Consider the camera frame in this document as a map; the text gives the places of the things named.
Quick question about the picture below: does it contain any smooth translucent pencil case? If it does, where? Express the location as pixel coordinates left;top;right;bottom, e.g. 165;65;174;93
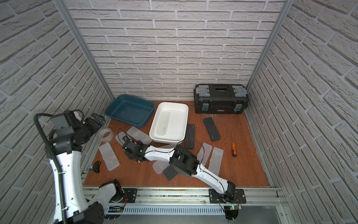
155;112;171;136

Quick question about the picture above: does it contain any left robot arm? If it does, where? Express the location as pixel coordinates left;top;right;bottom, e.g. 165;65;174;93
33;111;124;224

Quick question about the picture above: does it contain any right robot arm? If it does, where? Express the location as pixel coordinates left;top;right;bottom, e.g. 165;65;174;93
122;139;236;203

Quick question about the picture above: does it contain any ribbed translucent pencil case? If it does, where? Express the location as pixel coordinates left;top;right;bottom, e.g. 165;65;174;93
153;161;170;174

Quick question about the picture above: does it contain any teal storage bin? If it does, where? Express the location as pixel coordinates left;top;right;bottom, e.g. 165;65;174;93
105;94;155;128

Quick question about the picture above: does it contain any black pencil case front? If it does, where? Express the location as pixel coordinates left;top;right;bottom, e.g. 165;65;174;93
163;165;178;181

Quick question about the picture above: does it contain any white storage bin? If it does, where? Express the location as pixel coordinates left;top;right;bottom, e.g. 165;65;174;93
149;102;189;144

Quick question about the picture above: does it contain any black pencil case upright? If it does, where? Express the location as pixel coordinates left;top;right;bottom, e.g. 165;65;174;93
184;124;195;149

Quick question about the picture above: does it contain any black pencil case tilted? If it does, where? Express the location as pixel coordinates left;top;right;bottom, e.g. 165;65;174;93
203;117;221;141

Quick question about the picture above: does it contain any clear tape roll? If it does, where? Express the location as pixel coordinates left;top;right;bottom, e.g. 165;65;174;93
98;127;114;143

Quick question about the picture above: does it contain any small black clamp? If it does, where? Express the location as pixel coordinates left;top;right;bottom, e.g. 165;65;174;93
88;160;101;174

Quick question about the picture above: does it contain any translucent case red content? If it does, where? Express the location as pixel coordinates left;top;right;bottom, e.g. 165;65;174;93
197;142;213;166

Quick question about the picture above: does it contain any translucent case right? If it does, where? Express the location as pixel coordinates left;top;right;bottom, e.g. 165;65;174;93
208;147;224;176

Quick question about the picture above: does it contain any black plastic toolbox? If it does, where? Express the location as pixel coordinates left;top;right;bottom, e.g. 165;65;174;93
194;84;249;114

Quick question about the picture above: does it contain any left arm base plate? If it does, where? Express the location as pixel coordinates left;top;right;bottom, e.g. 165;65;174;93
110;188;138;203

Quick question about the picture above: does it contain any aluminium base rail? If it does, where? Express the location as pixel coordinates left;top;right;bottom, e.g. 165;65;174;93
81;186;289;208

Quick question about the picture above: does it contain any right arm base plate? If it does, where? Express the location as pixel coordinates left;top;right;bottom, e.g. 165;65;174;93
208;188;247;204

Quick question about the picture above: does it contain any orange handled screwdriver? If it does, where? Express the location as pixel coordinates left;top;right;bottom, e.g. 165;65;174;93
231;133;237;157

